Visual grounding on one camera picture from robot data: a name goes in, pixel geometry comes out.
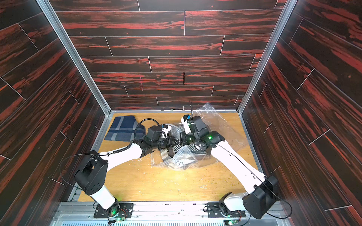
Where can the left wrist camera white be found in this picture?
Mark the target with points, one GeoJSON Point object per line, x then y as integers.
{"type": "Point", "coordinates": [165, 130]}

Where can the black white chevron scarf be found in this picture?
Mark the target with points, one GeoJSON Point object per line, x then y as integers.
{"type": "Point", "coordinates": [188, 150]}

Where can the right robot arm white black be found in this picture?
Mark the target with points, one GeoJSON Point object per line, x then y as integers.
{"type": "Point", "coordinates": [261, 190]}

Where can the navy plaid scarf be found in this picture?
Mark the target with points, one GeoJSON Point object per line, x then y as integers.
{"type": "Point", "coordinates": [124, 128]}

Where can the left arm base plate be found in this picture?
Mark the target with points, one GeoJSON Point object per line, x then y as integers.
{"type": "Point", "coordinates": [120, 211]}

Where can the beige brown striped scarf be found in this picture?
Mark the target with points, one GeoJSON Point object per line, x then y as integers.
{"type": "Point", "coordinates": [175, 162]}

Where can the front aluminium rail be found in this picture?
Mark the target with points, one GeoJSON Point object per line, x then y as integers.
{"type": "Point", "coordinates": [187, 213]}

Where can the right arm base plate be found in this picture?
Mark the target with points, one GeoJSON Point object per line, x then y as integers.
{"type": "Point", "coordinates": [217, 210]}

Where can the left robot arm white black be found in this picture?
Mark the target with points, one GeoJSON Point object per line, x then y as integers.
{"type": "Point", "coordinates": [92, 171]}

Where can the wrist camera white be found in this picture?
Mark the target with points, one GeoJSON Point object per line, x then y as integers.
{"type": "Point", "coordinates": [165, 130]}
{"type": "Point", "coordinates": [187, 122]}

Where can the clear plastic vacuum bag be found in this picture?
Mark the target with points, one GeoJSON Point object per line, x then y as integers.
{"type": "Point", "coordinates": [216, 125]}

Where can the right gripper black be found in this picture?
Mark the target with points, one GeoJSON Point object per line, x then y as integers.
{"type": "Point", "coordinates": [184, 139]}

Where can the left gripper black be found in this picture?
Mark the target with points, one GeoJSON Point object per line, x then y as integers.
{"type": "Point", "coordinates": [169, 140]}

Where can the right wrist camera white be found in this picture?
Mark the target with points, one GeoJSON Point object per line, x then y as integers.
{"type": "Point", "coordinates": [187, 122]}

